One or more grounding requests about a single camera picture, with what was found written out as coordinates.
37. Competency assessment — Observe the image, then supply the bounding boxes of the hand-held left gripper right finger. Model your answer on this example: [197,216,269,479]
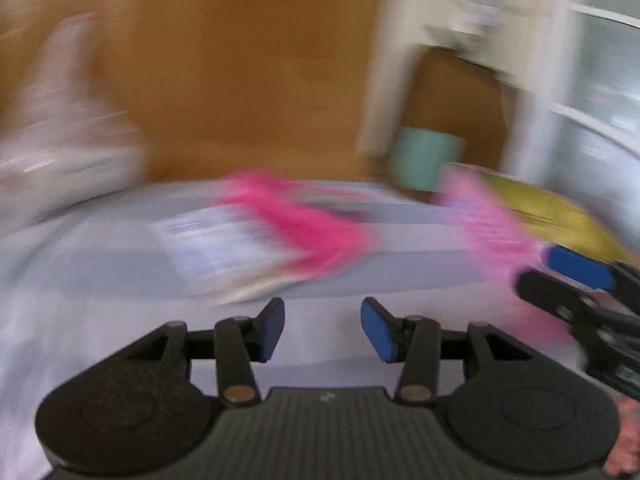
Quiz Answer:
[361,296,533,405]

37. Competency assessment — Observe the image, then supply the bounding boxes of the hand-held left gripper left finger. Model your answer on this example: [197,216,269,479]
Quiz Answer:
[120,297,287,406]

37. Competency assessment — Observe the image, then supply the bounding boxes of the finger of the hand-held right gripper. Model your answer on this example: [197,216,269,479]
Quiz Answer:
[515,269,603,323]
[545,245,640,293]

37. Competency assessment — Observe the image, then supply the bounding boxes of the pink cardboard box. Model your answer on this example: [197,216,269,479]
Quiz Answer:
[434,161,626,346]

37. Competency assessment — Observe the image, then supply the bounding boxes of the pink cloth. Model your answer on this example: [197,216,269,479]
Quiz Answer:
[210,170,377,282]

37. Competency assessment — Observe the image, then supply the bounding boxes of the person's right forearm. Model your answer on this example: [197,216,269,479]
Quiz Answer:
[602,394,640,477]

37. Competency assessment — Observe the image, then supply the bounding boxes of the white blue tissue pack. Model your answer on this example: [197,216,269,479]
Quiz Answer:
[149,206,313,293]

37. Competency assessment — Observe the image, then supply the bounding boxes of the striped blue white bedsheet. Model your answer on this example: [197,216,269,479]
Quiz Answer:
[0,180,591,480]

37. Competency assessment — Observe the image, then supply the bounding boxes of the teal cup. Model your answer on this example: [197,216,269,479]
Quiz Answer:
[389,127,467,194]

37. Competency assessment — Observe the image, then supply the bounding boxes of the brown wooden board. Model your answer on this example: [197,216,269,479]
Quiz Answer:
[95,0,393,188]

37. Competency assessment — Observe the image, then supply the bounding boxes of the clear plastic bag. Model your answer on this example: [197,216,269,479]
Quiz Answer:
[0,12,148,233]

